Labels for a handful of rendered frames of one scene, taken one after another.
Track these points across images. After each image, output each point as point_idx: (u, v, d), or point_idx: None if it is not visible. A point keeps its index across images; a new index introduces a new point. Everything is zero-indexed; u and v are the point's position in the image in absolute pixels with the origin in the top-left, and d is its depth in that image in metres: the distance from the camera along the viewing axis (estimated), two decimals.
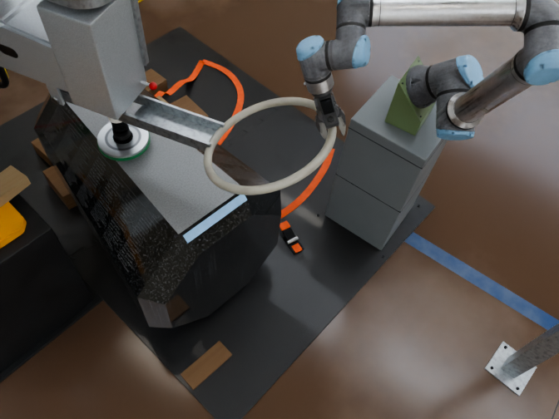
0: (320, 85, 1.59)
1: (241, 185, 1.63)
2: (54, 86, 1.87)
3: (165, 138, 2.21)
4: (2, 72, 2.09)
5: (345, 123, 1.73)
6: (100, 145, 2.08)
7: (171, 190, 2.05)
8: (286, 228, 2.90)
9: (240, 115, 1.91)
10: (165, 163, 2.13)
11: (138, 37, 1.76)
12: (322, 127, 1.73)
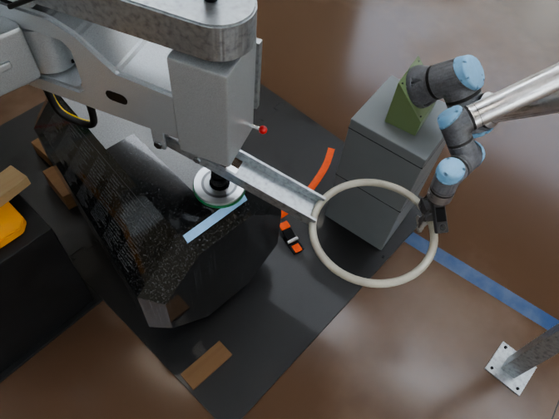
0: (446, 199, 1.77)
1: (358, 276, 1.78)
2: (160, 132, 1.79)
3: None
4: (92, 113, 2.00)
5: None
6: (238, 194, 2.03)
7: (171, 190, 2.05)
8: (286, 228, 2.90)
9: (338, 189, 2.00)
10: (165, 163, 2.13)
11: (255, 82, 1.68)
12: (422, 224, 1.92)
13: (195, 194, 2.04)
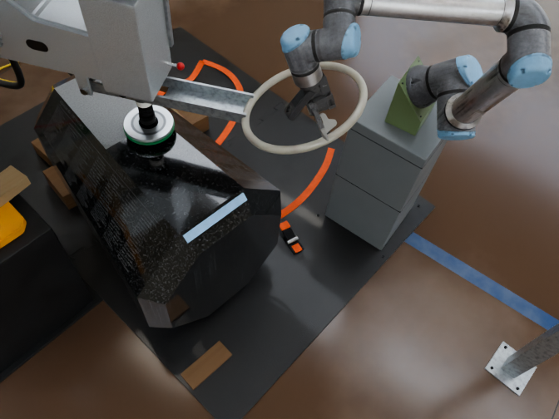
0: (292, 76, 1.50)
1: (289, 145, 1.74)
2: (84, 77, 1.91)
3: None
4: (18, 72, 2.10)
5: (319, 127, 1.58)
6: (169, 129, 2.16)
7: (171, 190, 2.05)
8: (286, 228, 2.90)
9: (267, 85, 2.01)
10: (165, 163, 2.13)
11: (165, 19, 1.83)
12: None
13: (128, 137, 2.14)
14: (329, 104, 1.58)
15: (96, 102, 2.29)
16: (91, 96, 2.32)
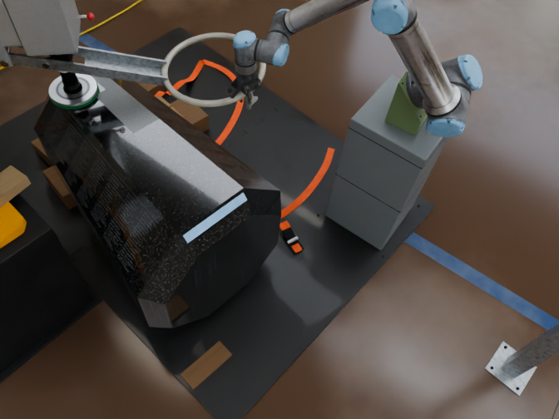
0: (236, 66, 2.08)
1: (219, 99, 2.20)
2: (2, 47, 1.97)
3: (165, 138, 2.21)
4: None
5: (249, 103, 2.22)
6: (89, 76, 2.35)
7: (171, 190, 2.05)
8: (286, 228, 2.90)
9: (174, 52, 2.38)
10: (165, 163, 2.13)
11: None
12: (238, 91, 2.25)
13: (81, 105, 2.26)
14: (256, 86, 2.21)
15: (96, 102, 2.29)
16: None
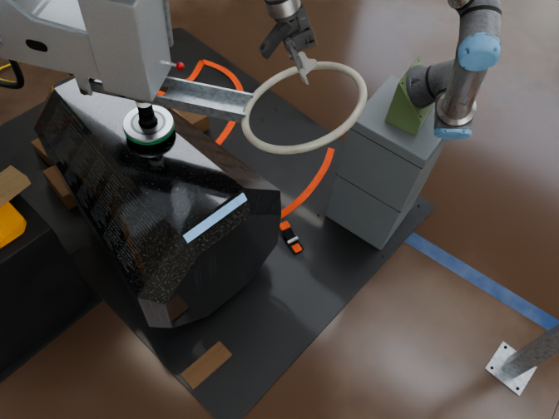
0: (265, 5, 1.32)
1: (289, 145, 1.74)
2: (83, 77, 1.91)
3: None
4: (18, 72, 2.10)
5: (297, 67, 1.41)
6: (136, 108, 2.21)
7: (171, 190, 2.05)
8: (286, 228, 2.90)
9: (267, 85, 2.01)
10: (165, 163, 2.13)
11: (165, 19, 1.83)
12: None
13: (174, 121, 2.21)
14: (309, 41, 1.41)
15: (96, 102, 2.29)
16: (91, 96, 2.32)
